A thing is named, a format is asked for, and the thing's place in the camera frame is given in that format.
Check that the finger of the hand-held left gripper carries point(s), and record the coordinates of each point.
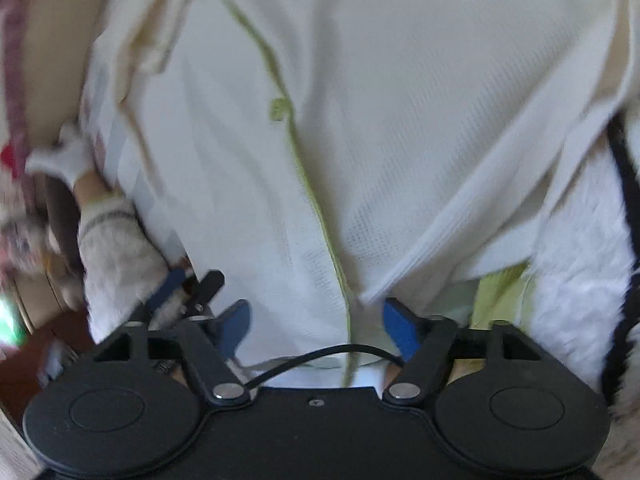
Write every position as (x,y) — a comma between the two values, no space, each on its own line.
(210,285)
(170,285)

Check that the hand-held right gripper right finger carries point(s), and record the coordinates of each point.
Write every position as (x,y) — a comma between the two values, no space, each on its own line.
(400,325)

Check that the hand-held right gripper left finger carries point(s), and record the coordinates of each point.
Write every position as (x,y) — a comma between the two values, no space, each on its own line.
(235,325)

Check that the cream knit cardigan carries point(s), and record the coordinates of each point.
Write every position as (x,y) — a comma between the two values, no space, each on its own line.
(400,135)

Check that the person's striped white sock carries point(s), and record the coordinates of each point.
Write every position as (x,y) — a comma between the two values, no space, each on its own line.
(117,250)

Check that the person's leg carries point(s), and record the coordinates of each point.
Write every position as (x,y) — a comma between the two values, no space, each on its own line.
(90,186)

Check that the cardboard box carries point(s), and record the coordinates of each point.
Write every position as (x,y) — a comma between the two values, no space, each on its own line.
(35,292)

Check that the bright green object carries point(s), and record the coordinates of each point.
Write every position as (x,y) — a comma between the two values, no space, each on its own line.
(7,320)

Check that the checkered rug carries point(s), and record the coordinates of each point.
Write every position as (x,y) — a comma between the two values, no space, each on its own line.
(107,130)

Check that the brown wooden dresser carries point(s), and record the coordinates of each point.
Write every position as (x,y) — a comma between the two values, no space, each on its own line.
(25,380)

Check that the person's white fleece jacket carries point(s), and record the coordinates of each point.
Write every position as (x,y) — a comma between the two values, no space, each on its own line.
(575,270)

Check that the quilted bear print bedspread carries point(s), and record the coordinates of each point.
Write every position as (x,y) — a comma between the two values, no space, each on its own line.
(12,60)

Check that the beige bed base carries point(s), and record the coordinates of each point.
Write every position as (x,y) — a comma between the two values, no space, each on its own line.
(55,35)

